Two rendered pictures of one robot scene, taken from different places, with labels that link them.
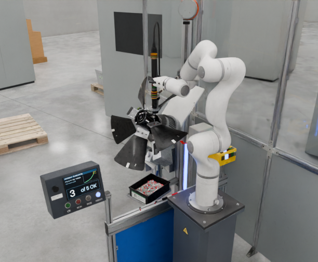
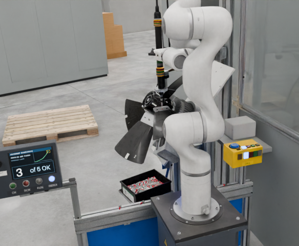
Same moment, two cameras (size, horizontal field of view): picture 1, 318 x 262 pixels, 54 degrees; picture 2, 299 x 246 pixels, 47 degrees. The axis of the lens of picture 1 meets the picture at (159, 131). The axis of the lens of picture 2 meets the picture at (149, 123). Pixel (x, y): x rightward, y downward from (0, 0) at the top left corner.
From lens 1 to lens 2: 0.60 m
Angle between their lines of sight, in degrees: 18
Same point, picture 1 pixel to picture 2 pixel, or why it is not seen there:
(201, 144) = (176, 126)
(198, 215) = (177, 224)
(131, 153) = (132, 142)
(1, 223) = (25, 211)
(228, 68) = (201, 20)
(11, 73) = (84, 65)
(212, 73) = (174, 26)
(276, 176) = not seen: outside the picture
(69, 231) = not seen: hidden behind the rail
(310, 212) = not seen: outside the picture
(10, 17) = (86, 9)
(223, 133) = (208, 114)
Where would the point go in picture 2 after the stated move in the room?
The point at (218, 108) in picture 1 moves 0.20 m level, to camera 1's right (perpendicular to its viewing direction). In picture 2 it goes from (194, 78) to (256, 79)
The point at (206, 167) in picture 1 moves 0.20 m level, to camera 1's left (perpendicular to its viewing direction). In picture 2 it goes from (186, 160) to (136, 155)
